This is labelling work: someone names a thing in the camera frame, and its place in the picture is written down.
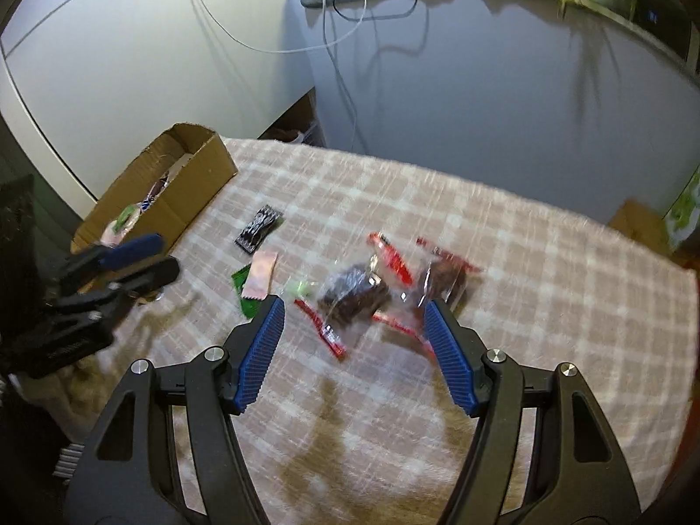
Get green snack packet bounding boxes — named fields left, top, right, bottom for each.
left=231, top=263, right=263, bottom=321

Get pink snack packet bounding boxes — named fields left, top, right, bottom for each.
left=241, top=252, right=280, bottom=301

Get brown cardboard box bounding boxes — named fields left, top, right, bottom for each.
left=70, top=123, right=238, bottom=263

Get black snack packet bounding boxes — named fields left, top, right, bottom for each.
left=234, top=204, right=285, bottom=257

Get green paper bag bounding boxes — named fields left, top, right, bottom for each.
left=664, top=167, right=700, bottom=255

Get clear red-edged pack dark snack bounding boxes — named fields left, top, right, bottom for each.
left=281, top=232, right=417, bottom=362

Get clear red-edged pack brown snack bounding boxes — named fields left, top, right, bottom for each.
left=372, top=236, right=485, bottom=361

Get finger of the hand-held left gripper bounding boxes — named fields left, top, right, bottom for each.
left=57, top=232, right=166, bottom=292
left=46, top=256, right=181, bottom=321

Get white cabinet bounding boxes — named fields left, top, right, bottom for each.
left=0, top=0, right=315, bottom=203

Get white cable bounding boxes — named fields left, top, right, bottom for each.
left=169, top=0, right=367, bottom=154

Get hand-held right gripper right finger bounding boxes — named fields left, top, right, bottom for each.
left=423, top=299, right=642, bottom=525

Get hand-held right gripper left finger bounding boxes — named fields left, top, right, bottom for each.
left=66, top=295, right=286, bottom=525

